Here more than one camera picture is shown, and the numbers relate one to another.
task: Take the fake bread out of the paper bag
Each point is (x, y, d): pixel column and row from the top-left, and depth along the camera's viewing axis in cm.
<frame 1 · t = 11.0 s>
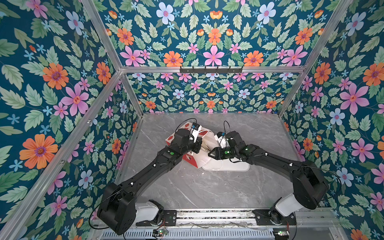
left hand: (204, 135, 78), fingers closed
right hand: (210, 153, 82), fingers open
white rectangular tray: (226, 164, 75), point 18 cm above the table

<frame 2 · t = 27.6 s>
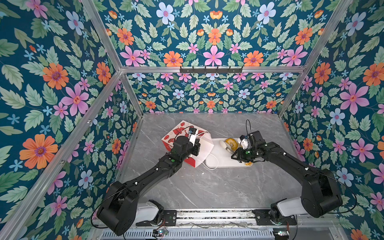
left hand: (201, 136, 80), fingers closed
right hand: (233, 156, 85), fingers open
yellow fake donut bread: (232, 143, 100), point 4 cm above the table
the other named things where they were.

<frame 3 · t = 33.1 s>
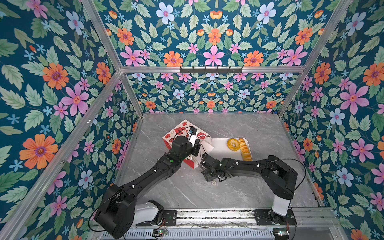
left hand: (201, 136, 79), fingers closed
right hand: (208, 172, 89), fingers open
the named things where they were.

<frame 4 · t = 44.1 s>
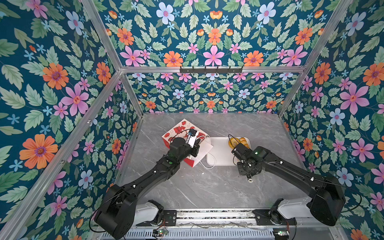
left hand: (201, 136, 79), fingers closed
right hand: (242, 170, 81), fingers open
the named things where they were.

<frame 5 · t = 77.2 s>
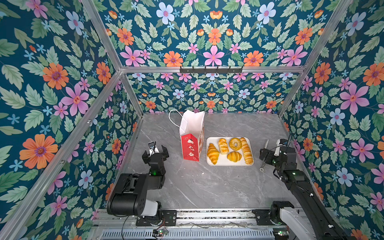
left hand: (154, 144, 88), fingers open
right hand: (268, 151, 82), fingers open
pale twisted bread roll: (223, 146, 98), point 4 cm above the table
small round striped bread: (234, 156, 94), point 4 cm above the table
the other named things where they were.

